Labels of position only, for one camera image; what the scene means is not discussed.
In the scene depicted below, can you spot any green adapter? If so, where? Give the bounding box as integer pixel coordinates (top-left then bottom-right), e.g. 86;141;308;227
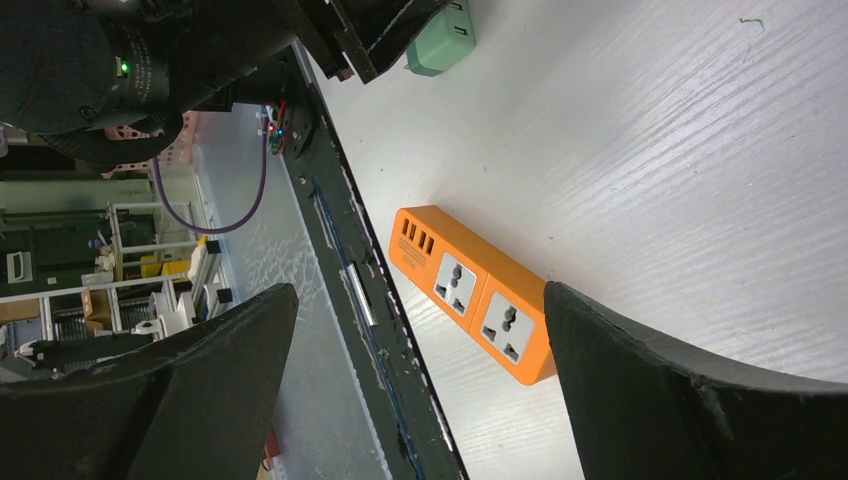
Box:
405;0;476;77

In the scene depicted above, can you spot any orange power strip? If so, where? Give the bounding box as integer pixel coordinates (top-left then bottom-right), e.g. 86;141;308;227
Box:
388;205;556;386

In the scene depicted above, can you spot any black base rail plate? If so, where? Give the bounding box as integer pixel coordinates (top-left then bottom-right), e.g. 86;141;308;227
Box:
282;43;467;479

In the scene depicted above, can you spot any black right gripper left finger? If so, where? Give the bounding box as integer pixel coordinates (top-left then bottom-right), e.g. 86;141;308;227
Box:
1;283;298;479

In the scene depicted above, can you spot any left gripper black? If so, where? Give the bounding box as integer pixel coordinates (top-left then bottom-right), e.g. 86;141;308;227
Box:
1;1;295;166

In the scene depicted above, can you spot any pink plastic basket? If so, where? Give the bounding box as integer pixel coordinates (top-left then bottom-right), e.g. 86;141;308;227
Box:
101;111;199;179

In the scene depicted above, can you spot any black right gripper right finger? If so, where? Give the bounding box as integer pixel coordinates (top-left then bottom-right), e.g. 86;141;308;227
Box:
544;282;847;479

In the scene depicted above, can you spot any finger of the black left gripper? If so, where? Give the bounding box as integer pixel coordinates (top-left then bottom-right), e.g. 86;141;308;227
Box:
293;0;448;84

